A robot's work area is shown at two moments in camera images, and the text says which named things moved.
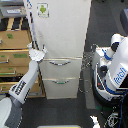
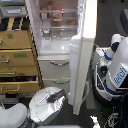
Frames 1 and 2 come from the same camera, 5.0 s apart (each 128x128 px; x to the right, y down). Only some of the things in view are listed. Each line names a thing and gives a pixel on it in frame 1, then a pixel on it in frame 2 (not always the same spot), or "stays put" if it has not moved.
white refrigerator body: (61, 27) stays put
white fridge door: (64, 31) → (80, 52)
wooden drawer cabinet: (15, 56) stays put
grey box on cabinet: (14, 11) stays put
